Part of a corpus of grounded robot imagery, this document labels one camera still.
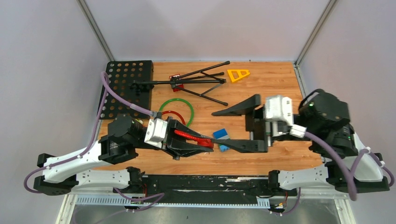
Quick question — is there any black perforated music stand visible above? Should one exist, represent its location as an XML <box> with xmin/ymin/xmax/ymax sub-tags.
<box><xmin>106</xmin><ymin>60</ymin><xmax>230</xmax><ymax>110</ymax></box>

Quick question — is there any blue green white brick stack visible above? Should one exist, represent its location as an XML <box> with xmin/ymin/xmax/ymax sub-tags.
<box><xmin>212</xmin><ymin>128</ymin><xmax>230</xmax><ymax>152</ymax></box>

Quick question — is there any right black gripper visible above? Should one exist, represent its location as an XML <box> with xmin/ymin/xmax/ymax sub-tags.
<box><xmin>208</xmin><ymin>94</ymin><xmax>314</xmax><ymax>150</ymax></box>

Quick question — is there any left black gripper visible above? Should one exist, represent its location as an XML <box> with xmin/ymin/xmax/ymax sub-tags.
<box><xmin>132</xmin><ymin>116</ymin><xmax>216</xmax><ymax>161</ymax></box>

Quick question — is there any red cable lock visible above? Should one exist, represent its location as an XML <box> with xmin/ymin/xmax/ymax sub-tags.
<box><xmin>162</xmin><ymin>110</ymin><xmax>186</xmax><ymax>125</ymax></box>

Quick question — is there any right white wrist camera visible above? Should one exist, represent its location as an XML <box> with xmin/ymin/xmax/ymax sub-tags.
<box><xmin>264</xmin><ymin>95</ymin><xmax>307</xmax><ymax>139</ymax></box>

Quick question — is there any red tag with cord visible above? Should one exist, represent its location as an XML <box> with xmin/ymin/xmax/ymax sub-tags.
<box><xmin>174</xmin><ymin>130</ymin><xmax>214</xmax><ymax>149</ymax></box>

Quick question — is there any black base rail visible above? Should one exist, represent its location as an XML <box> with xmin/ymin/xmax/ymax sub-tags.
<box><xmin>123</xmin><ymin>175</ymin><xmax>297</xmax><ymax>205</ymax></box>

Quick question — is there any yellow plastic triangle piece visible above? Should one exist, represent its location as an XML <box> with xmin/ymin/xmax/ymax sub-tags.
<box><xmin>227</xmin><ymin>69</ymin><xmax>250</xmax><ymax>84</ymax></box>

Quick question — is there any red label card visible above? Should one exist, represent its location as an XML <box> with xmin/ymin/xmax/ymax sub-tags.
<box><xmin>169</xmin><ymin>74</ymin><xmax>184</xmax><ymax>92</ymax></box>

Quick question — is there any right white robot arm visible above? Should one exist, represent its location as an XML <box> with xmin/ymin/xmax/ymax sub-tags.
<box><xmin>212</xmin><ymin>89</ymin><xmax>395</xmax><ymax>200</ymax></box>

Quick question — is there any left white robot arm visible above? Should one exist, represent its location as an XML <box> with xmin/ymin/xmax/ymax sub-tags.
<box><xmin>33</xmin><ymin>114</ymin><xmax>213</xmax><ymax>196</ymax></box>

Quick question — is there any green cable lock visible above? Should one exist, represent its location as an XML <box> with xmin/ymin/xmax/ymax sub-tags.
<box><xmin>159</xmin><ymin>98</ymin><xmax>195</xmax><ymax>127</ymax></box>

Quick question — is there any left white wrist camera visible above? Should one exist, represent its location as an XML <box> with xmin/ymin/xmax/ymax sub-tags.
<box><xmin>144</xmin><ymin>118</ymin><xmax>168</xmax><ymax>148</ymax></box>

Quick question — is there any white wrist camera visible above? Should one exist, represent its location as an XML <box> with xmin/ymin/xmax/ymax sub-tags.
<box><xmin>264</xmin><ymin>95</ymin><xmax>307</xmax><ymax>139</ymax></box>
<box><xmin>144</xmin><ymin>118</ymin><xmax>168</xmax><ymax>148</ymax></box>

